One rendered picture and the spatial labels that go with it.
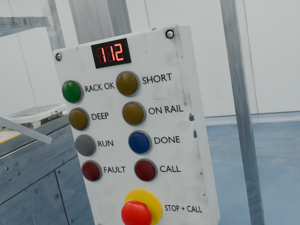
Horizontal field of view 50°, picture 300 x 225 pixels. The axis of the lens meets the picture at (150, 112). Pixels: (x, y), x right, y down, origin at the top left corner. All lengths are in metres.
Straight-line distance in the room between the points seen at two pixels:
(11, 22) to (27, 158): 0.48
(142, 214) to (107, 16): 0.26
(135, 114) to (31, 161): 0.92
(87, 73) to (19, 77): 5.45
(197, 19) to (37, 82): 2.87
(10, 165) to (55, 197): 0.31
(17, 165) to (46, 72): 4.21
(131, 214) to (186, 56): 0.20
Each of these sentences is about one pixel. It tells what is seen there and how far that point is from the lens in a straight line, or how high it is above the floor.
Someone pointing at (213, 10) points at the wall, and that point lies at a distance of 3.89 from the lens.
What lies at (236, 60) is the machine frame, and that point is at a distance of 1.52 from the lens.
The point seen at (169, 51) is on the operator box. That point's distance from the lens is 0.35.
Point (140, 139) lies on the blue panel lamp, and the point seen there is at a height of 0.98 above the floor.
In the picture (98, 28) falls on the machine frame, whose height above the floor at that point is 1.12.
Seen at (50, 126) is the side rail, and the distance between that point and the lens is 1.34.
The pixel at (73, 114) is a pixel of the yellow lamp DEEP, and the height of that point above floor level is 1.02.
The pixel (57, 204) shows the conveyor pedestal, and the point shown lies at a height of 0.52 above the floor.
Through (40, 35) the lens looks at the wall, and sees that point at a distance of 5.34.
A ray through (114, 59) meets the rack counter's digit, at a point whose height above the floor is 1.08.
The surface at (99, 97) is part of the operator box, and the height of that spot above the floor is 1.03.
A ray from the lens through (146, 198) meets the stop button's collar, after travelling 0.42.
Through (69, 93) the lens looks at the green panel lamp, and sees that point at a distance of 0.41.
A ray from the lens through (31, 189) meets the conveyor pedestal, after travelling 1.34.
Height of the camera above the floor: 1.08
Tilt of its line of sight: 11 degrees down
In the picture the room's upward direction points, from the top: 11 degrees counter-clockwise
